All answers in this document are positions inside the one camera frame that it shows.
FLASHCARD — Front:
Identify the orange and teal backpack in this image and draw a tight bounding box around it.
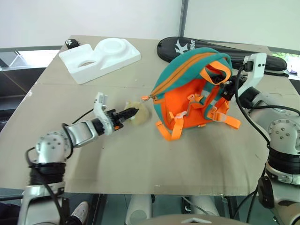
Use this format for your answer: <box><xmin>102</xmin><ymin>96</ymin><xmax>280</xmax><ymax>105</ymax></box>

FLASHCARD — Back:
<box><xmin>140</xmin><ymin>46</ymin><xmax>241</xmax><ymax>142</ymax></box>

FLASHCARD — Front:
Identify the white shoe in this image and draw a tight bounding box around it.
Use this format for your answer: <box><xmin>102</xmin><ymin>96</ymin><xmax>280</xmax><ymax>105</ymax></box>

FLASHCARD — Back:
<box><xmin>69</xmin><ymin>201</ymin><xmax>90</xmax><ymax>225</ymax></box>

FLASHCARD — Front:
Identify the black racket bag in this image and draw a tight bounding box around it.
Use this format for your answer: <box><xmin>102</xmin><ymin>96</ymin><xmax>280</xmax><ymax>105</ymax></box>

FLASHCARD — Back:
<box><xmin>157</xmin><ymin>36</ymin><xmax>290</xmax><ymax>78</ymax></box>

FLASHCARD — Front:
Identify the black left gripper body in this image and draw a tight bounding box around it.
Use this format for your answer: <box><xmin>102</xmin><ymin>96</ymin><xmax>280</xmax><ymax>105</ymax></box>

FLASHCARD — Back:
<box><xmin>105</xmin><ymin>108</ymin><xmax>125</xmax><ymax>131</ymax></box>

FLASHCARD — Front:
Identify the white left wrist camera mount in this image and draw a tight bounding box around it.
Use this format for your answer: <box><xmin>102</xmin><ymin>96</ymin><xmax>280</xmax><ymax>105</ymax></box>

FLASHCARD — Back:
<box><xmin>93</xmin><ymin>91</ymin><xmax>113</xmax><ymax>136</ymax></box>

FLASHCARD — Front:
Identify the beige soft round object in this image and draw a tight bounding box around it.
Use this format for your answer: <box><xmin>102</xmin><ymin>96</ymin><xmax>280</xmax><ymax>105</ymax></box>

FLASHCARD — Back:
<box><xmin>123</xmin><ymin>100</ymin><xmax>151</xmax><ymax>127</ymax></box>

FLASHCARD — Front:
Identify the small black paw-print object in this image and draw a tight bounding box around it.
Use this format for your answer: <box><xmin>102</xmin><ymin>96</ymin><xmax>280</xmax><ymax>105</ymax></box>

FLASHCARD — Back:
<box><xmin>65</xmin><ymin>38</ymin><xmax>81</xmax><ymax>49</ymax></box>

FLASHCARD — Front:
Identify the brown cardboard table sheet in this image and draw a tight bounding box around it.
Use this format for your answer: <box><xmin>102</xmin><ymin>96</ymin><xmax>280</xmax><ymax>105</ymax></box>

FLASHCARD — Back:
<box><xmin>0</xmin><ymin>35</ymin><xmax>300</xmax><ymax>196</ymax></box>

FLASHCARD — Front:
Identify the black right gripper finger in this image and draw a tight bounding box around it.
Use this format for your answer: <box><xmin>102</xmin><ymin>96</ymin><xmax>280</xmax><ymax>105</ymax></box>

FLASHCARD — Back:
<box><xmin>219</xmin><ymin>81</ymin><xmax>232</xmax><ymax>94</ymax></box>
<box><xmin>210</xmin><ymin>74</ymin><xmax>226</xmax><ymax>85</ymax></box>

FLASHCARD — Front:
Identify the white foam packaging tray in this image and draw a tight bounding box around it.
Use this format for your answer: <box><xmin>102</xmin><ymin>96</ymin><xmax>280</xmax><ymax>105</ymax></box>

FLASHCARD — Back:
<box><xmin>58</xmin><ymin>37</ymin><xmax>142</xmax><ymax>85</ymax></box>

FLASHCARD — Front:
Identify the white cylinder under table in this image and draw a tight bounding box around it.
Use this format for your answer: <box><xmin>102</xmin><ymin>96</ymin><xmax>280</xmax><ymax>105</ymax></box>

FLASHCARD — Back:
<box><xmin>187</xmin><ymin>195</ymin><xmax>220</xmax><ymax>217</ymax></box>
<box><xmin>126</xmin><ymin>194</ymin><xmax>153</xmax><ymax>225</ymax></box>

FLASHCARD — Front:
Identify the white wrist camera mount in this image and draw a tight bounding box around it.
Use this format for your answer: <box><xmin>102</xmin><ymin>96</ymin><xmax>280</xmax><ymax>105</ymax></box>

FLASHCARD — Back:
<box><xmin>93</xmin><ymin>91</ymin><xmax>113</xmax><ymax>136</ymax></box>
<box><xmin>238</xmin><ymin>52</ymin><xmax>268</xmax><ymax>95</ymax></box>

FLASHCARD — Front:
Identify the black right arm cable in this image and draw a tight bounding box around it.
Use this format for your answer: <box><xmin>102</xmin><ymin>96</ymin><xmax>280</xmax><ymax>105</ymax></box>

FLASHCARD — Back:
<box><xmin>233</xmin><ymin>61</ymin><xmax>273</xmax><ymax>150</ymax></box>

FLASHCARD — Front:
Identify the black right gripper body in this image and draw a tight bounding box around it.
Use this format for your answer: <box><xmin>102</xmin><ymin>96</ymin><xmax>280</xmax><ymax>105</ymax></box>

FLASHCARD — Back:
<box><xmin>219</xmin><ymin>75</ymin><xmax>247</xmax><ymax>102</ymax></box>

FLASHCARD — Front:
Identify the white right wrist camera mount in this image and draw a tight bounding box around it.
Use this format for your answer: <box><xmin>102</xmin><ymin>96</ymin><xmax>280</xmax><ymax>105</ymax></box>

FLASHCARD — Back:
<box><xmin>238</xmin><ymin>52</ymin><xmax>268</xmax><ymax>95</ymax></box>

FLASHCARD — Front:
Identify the grey vertical post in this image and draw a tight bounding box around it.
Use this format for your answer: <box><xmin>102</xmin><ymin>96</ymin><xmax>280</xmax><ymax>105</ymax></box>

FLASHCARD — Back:
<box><xmin>179</xmin><ymin>0</ymin><xmax>189</xmax><ymax>38</ymax></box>

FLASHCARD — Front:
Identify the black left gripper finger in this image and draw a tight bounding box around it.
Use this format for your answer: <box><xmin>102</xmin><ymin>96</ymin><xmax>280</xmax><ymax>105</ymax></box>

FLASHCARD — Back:
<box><xmin>120</xmin><ymin>111</ymin><xmax>139</xmax><ymax>123</ymax></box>
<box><xmin>118</xmin><ymin>107</ymin><xmax>139</xmax><ymax>119</ymax></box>

